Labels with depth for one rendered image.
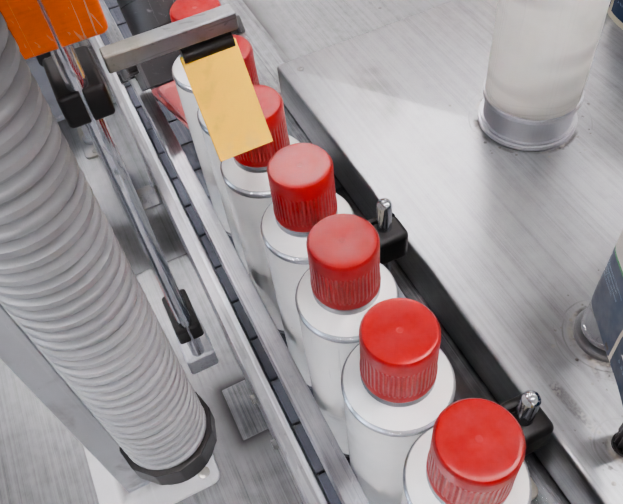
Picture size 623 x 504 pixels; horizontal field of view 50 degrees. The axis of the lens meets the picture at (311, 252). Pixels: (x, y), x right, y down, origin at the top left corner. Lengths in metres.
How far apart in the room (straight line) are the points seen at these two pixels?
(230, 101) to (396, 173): 0.28
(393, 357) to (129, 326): 0.12
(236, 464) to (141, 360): 0.34
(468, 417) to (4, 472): 0.41
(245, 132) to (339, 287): 0.10
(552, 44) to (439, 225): 0.16
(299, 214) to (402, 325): 0.09
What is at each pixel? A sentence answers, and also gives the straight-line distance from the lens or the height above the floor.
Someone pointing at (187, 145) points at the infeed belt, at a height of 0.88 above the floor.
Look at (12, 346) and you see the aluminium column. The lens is 0.36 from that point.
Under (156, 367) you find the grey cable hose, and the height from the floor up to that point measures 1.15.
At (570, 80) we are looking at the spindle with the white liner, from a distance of 0.60.
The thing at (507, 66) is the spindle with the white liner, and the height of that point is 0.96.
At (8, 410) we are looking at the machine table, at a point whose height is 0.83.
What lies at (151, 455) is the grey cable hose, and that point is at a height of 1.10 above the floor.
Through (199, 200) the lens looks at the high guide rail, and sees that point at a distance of 0.50.
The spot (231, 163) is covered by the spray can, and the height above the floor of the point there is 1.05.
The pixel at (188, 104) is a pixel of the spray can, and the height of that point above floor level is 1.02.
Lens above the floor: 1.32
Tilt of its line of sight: 53 degrees down
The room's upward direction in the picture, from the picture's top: 8 degrees counter-clockwise
